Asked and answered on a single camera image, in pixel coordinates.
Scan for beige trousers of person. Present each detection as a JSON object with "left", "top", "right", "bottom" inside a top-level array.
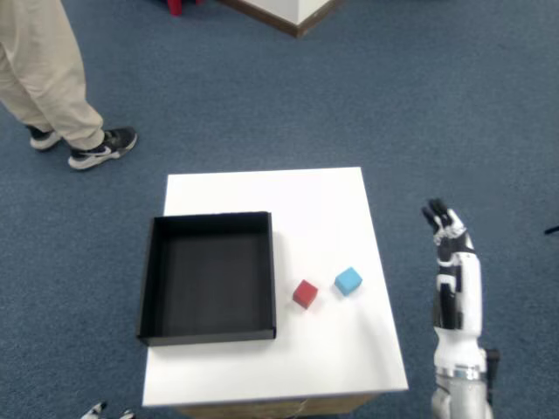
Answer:
[{"left": 0, "top": 0, "right": 106, "bottom": 151}]

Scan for white pillar brown baseboard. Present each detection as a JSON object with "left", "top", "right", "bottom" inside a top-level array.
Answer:
[{"left": 217, "top": 0, "right": 346, "bottom": 39}]

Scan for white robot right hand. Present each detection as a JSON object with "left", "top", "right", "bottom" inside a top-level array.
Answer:
[{"left": 421, "top": 197, "right": 488, "bottom": 372}]

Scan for black box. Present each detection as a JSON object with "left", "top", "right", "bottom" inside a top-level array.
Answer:
[{"left": 136, "top": 211, "right": 279, "bottom": 347}]

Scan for wooden table base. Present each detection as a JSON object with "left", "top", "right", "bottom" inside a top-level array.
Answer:
[{"left": 174, "top": 392, "right": 381, "bottom": 419}]

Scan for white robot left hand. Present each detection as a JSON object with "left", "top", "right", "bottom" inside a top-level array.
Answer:
[{"left": 80, "top": 401, "right": 136, "bottom": 419}]

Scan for red cube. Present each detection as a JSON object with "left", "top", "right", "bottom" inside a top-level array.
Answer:
[{"left": 292, "top": 279, "right": 320, "bottom": 311}]

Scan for red plastic object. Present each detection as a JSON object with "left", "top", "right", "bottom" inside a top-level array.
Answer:
[{"left": 168, "top": 0, "right": 204, "bottom": 17}]

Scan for blue cube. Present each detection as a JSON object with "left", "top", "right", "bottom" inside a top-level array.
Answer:
[{"left": 334, "top": 267, "right": 364, "bottom": 298}]

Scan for black white sneaker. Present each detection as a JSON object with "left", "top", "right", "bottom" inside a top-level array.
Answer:
[
  {"left": 25, "top": 125, "right": 62, "bottom": 152},
  {"left": 67, "top": 126, "right": 139, "bottom": 170}
]

